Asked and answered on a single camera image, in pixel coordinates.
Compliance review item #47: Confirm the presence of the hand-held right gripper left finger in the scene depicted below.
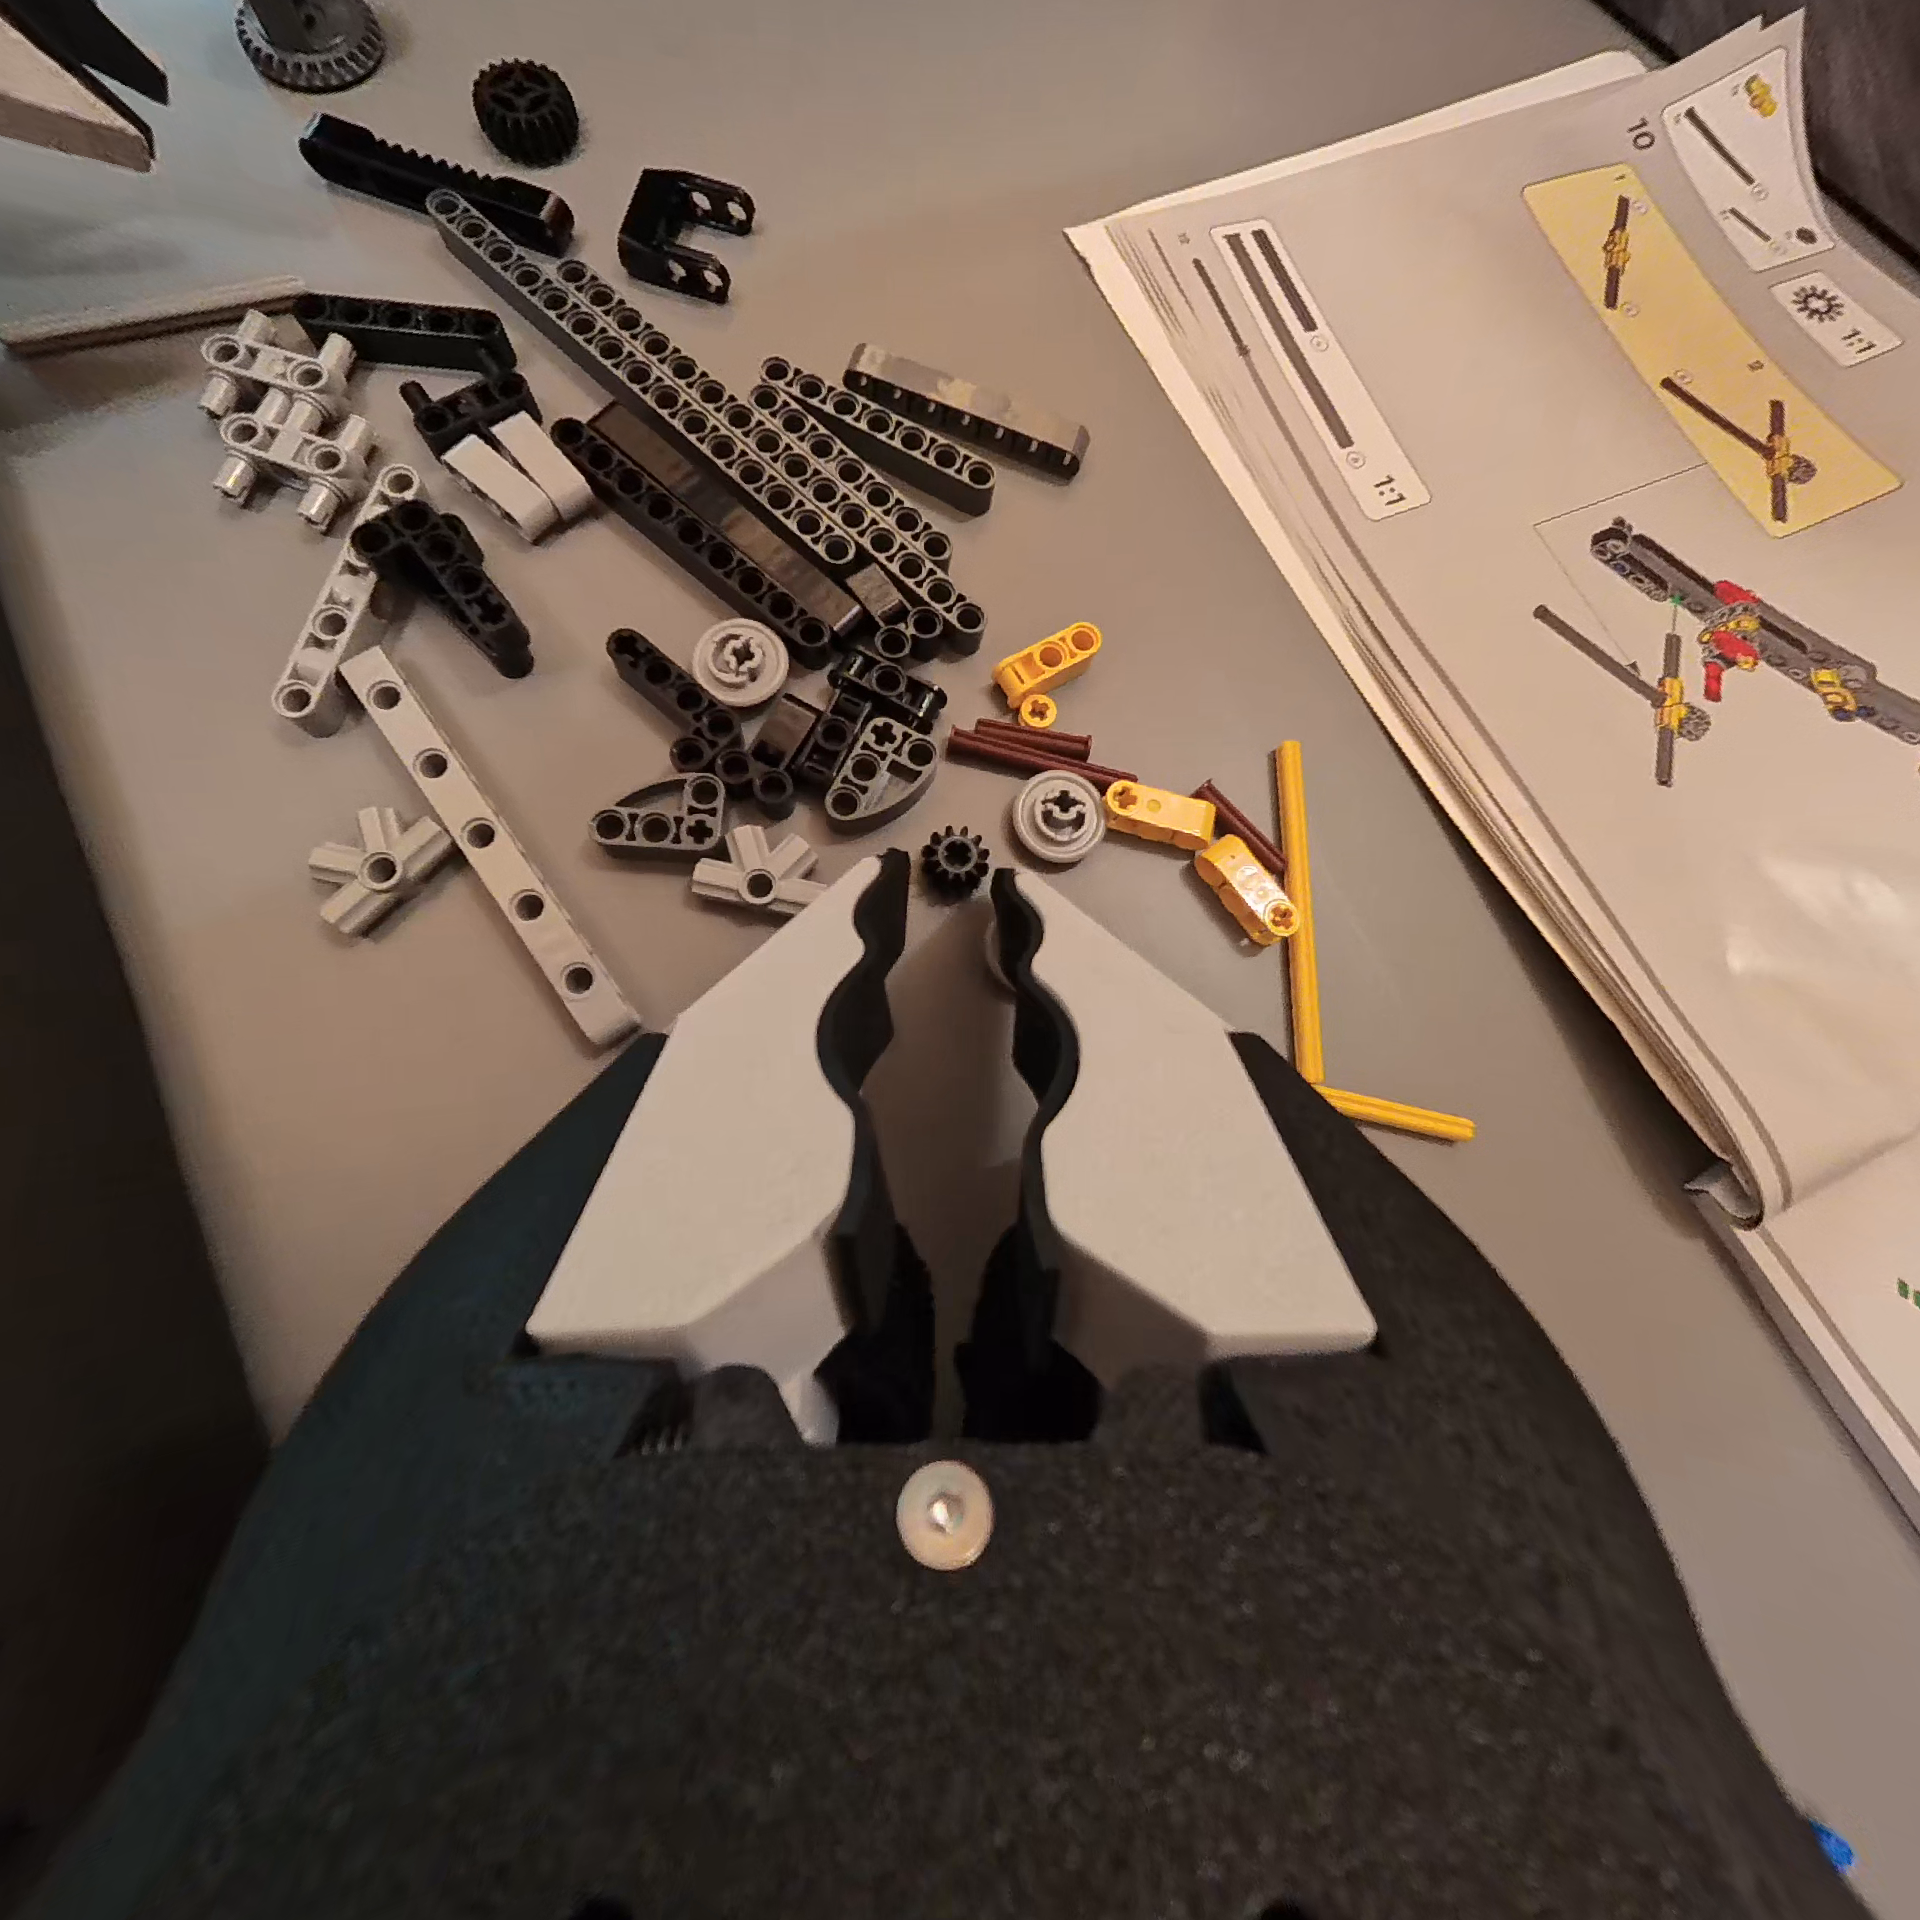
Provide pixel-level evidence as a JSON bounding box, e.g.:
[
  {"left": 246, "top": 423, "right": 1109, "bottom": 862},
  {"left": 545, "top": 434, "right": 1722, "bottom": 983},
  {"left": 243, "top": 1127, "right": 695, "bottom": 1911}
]
[{"left": 525, "top": 850, "right": 941, "bottom": 1445}]

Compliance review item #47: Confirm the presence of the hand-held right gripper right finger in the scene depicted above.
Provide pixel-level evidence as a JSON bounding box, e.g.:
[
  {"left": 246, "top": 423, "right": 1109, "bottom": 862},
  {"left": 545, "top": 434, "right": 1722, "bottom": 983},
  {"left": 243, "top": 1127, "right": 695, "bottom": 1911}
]
[{"left": 960, "top": 869, "right": 1381, "bottom": 1444}]

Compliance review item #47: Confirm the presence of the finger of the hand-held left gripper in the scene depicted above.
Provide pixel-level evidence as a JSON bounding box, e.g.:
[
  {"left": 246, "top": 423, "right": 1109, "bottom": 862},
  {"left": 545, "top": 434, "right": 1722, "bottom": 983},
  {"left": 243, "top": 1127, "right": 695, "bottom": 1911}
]
[
  {"left": 22, "top": 0, "right": 170, "bottom": 109},
  {"left": 0, "top": 24, "right": 156, "bottom": 173}
]

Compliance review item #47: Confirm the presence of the white instruction booklet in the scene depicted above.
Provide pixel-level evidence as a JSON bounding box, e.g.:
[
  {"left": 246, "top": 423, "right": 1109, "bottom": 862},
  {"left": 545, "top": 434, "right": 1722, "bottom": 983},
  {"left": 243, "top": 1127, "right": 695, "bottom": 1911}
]
[{"left": 1061, "top": 5, "right": 1920, "bottom": 1537}]

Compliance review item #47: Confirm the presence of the pile of toy brick pieces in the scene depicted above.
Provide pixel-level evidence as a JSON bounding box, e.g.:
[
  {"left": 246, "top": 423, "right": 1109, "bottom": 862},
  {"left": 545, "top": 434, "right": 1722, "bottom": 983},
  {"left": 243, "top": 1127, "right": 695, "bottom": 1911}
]
[{"left": 196, "top": 0, "right": 1304, "bottom": 1051}]

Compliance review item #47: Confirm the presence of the black toy car set box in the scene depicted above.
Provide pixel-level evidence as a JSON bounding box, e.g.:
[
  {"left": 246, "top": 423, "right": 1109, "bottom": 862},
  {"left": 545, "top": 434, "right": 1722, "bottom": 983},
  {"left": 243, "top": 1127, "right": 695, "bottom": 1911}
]
[{"left": 1597, "top": 0, "right": 1920, "bottom": 277}]

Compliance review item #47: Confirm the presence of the black perforated chair armrest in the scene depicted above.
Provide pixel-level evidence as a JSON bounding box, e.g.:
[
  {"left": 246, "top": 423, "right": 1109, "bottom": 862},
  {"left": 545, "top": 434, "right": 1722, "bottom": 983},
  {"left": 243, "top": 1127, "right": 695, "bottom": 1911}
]
[{"left": 0, "top": 602, "right": 272, "bottom": 1906}]

